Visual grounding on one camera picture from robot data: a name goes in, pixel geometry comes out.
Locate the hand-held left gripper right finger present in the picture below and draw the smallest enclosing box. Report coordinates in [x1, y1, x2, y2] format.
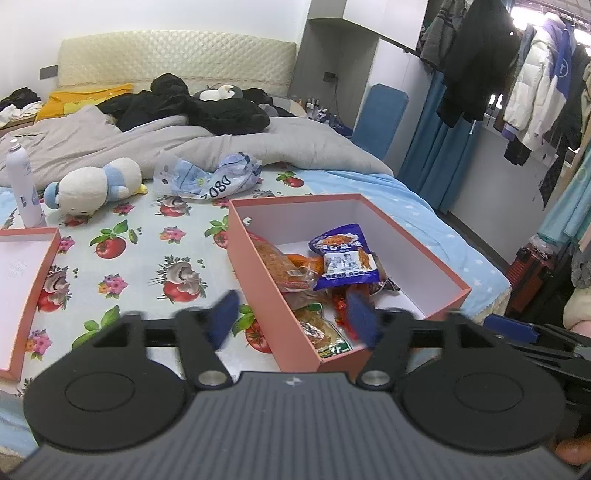
[345, 285, 504, 389]

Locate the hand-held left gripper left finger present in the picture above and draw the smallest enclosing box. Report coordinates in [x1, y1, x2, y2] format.
[88, 291, 241, 389]

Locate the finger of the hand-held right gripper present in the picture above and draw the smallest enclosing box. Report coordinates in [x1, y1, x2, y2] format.
[484, 314, 591, 358]

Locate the blue snack packet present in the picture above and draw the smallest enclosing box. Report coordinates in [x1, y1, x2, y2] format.
[308, 224, 382, 291]

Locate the pile of snack packets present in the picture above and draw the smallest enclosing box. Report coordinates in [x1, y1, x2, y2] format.
[249, 224, 402, 360]

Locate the deep pink cardboard box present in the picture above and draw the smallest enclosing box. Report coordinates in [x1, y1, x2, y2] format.
[227, 194, 472, 381]

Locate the person's right hand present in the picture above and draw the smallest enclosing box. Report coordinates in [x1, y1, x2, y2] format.
[553, 438, 589, 466]

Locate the cream mattress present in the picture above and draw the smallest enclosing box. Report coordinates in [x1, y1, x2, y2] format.
[480, 284, 514, 324]

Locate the red suitcase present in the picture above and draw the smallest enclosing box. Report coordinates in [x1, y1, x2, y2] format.
[505, 247, 555, 319]

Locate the teal hanging garment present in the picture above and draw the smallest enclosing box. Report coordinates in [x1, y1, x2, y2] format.
[538, 138, 591, 250]

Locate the crumpled blue white plastic bag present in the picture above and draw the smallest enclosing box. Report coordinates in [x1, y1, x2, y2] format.
[154, 151, 264, 201]

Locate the blue curtain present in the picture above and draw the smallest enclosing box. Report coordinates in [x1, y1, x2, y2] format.
[397, 69, 481, 213]

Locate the white and blue plush toy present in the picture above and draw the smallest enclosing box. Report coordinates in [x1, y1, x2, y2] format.
[44, 157, 148, 215]

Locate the grey duvet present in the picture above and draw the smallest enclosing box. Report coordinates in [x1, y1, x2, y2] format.
[0, 105, 395, 188]

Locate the black fleece clothing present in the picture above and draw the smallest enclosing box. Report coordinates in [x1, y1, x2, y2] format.
[97, 73, 273, 136]

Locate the shallow pink box lid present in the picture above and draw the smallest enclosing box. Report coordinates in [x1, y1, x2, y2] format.
[0, 227, 62, 381]

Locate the blue chair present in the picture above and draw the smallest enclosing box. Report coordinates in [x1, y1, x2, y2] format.
[352, 83, 409, 160]

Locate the round bedside table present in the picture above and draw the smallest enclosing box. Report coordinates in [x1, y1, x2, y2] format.
[288, 95, 356, 137]

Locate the grey white plush toy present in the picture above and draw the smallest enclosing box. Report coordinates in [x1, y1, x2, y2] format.
[194, 84, 245, 101]

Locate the white spray bottle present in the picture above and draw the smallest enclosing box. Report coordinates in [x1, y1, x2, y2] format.
[4, 137, 47, 228]

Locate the white puffer jacket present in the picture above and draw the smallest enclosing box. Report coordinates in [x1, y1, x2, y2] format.
[501, 14, 580, 153]

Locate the yellow pillow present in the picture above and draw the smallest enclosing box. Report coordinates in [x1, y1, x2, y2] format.
[34, 83, 134, 123]

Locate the cream padded headboard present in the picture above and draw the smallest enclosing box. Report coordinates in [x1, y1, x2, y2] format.
[56, 30, 297, 100]

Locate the white wardrobe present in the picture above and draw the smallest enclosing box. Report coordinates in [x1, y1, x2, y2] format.
[291, 0, 432, 153]

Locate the grey hanging jacket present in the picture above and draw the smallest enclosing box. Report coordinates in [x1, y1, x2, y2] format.
[420, 0, 467, 72]

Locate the pile of clothes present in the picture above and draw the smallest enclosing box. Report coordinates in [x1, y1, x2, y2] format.
[0, 88, 44, 125]

